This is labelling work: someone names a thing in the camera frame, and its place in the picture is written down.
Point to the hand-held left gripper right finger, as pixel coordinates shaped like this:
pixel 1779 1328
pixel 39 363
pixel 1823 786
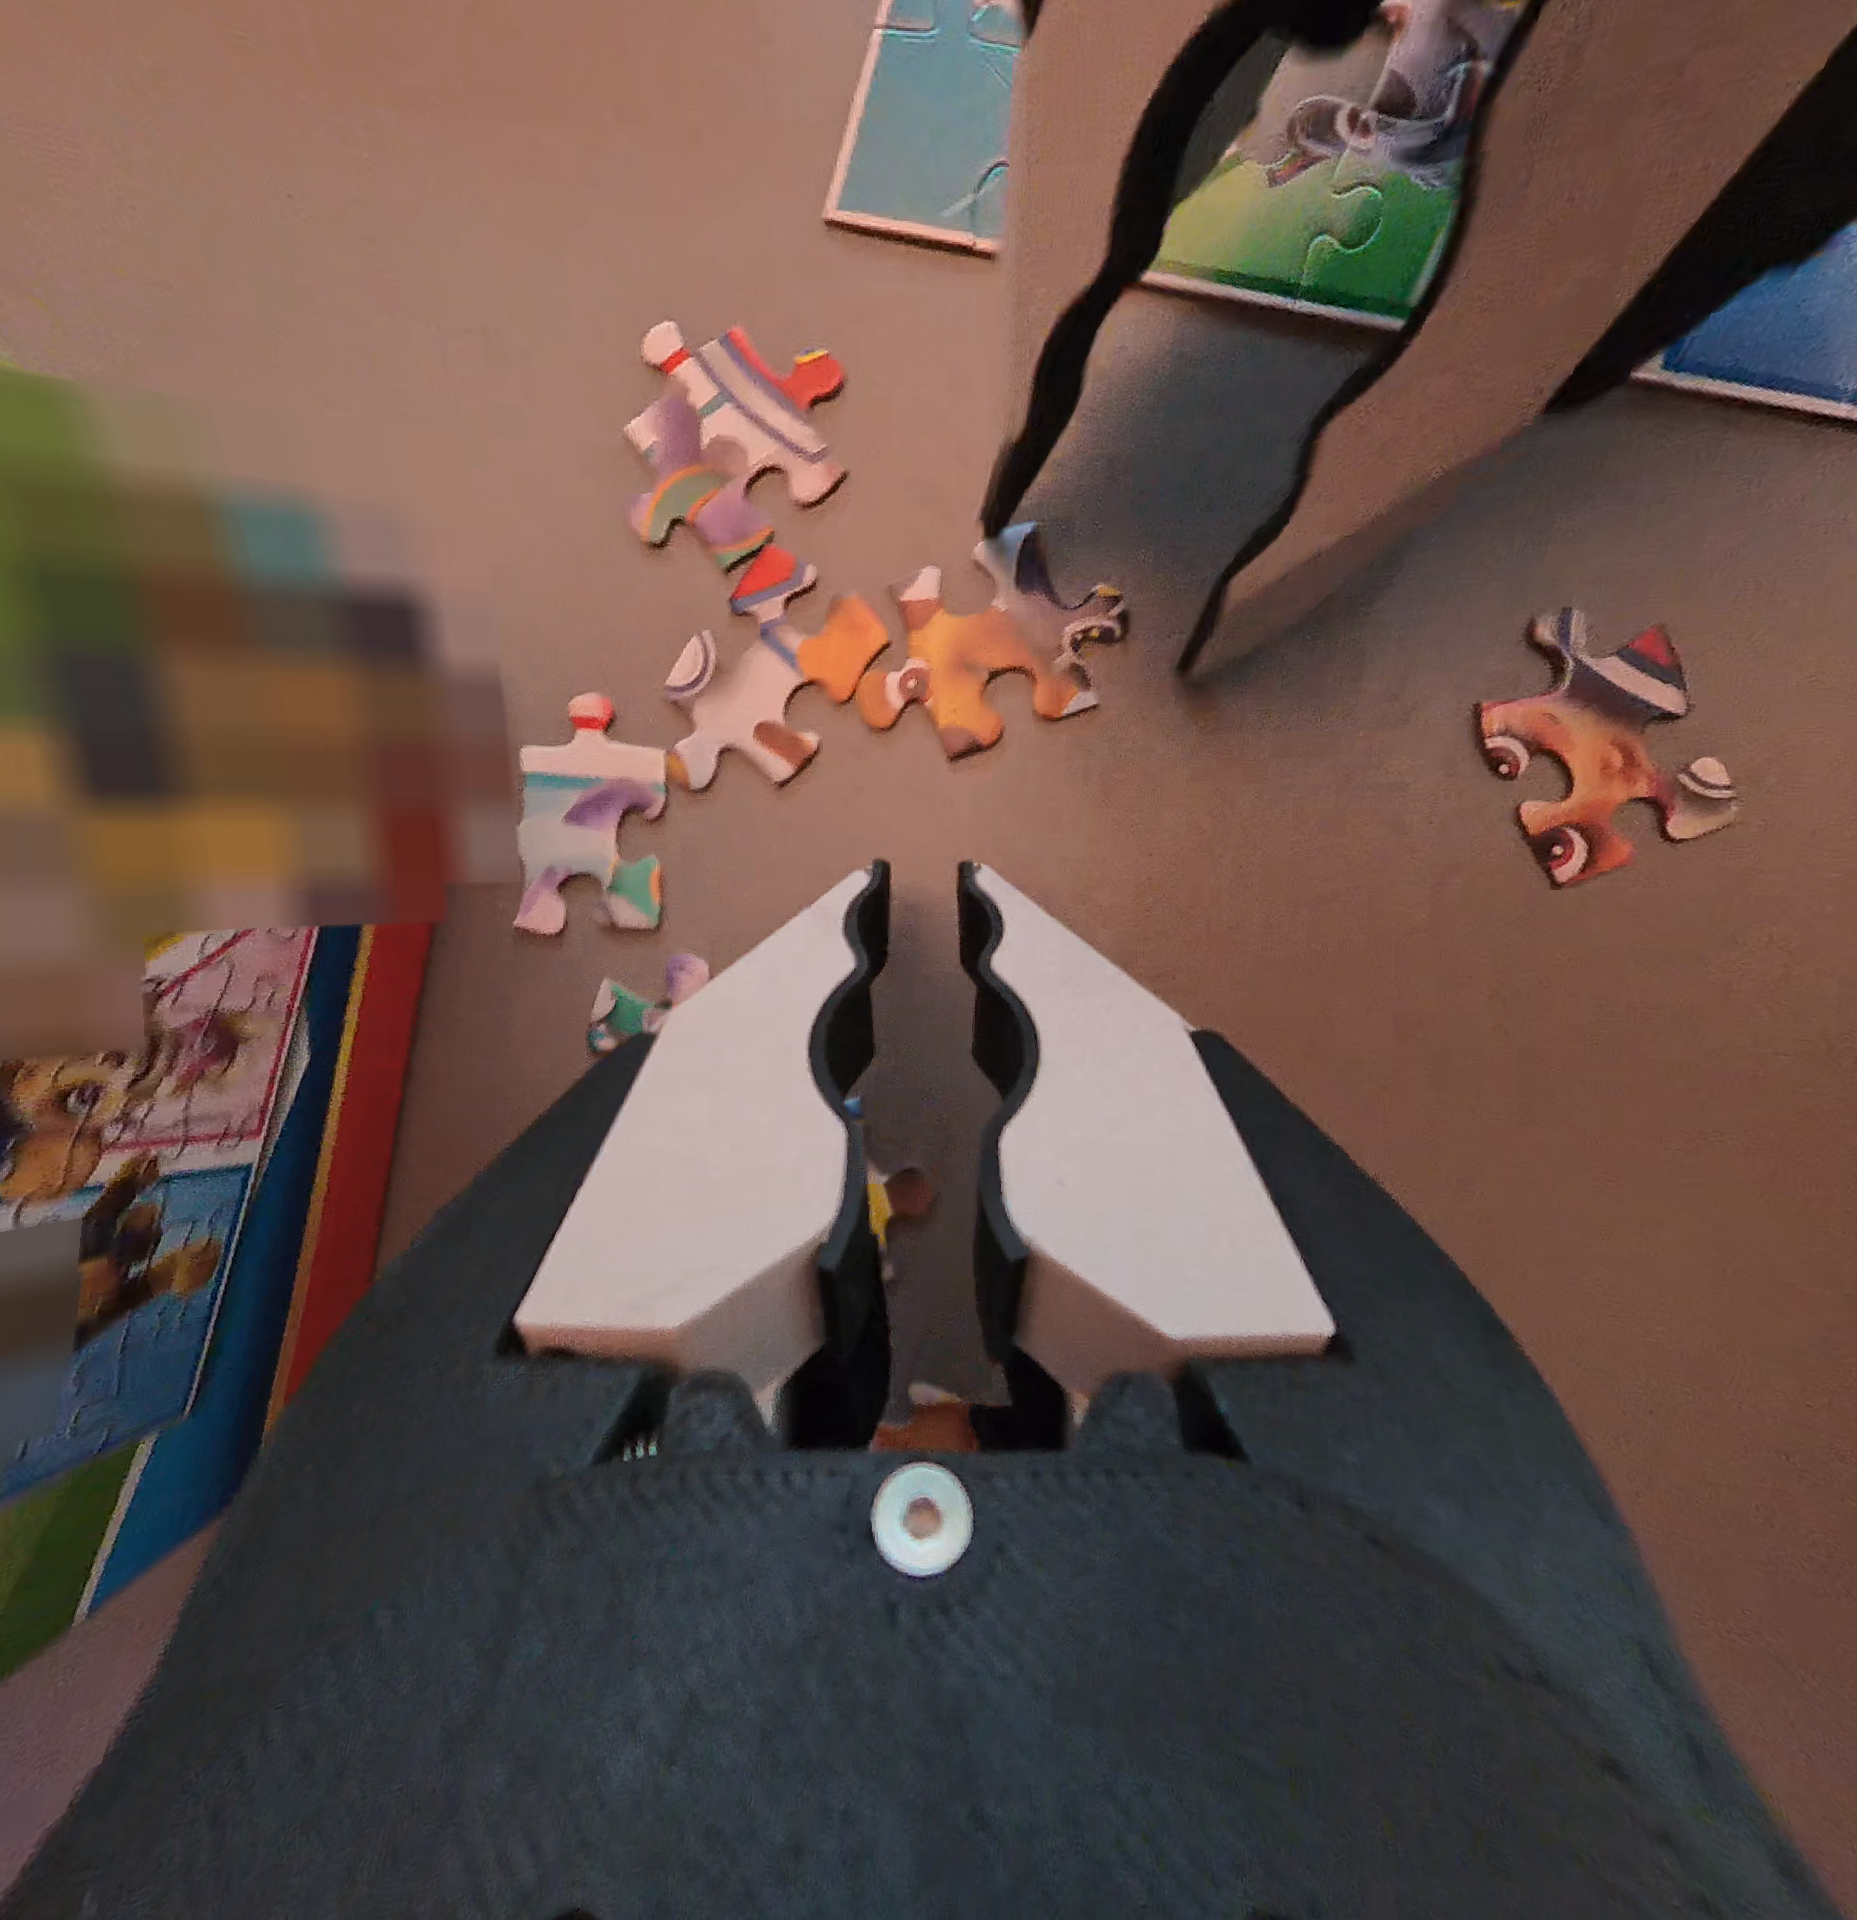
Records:
pixel 1153 1200

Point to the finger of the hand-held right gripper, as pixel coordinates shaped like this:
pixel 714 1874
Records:
pixel 1619 179
pixel 1078 151

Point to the orange dog eyes puzzle piece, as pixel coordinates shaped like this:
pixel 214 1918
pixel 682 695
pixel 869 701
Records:
pixel 1596 764

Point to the orange and grey-blue puzzle piece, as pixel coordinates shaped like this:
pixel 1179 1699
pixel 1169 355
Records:
pixel 958 674

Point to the partly assembled cartoon jigsaw puzzle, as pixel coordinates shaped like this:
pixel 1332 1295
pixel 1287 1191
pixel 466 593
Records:
pixel 929 136

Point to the brown and yellow puzzle piece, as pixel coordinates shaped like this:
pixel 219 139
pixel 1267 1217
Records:
pixel 901 1200

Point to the cartoon puzzle box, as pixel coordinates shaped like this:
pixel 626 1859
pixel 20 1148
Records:
pixel 329 1200

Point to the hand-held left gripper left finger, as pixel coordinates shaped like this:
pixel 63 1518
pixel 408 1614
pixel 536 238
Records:
pixel 689 1200

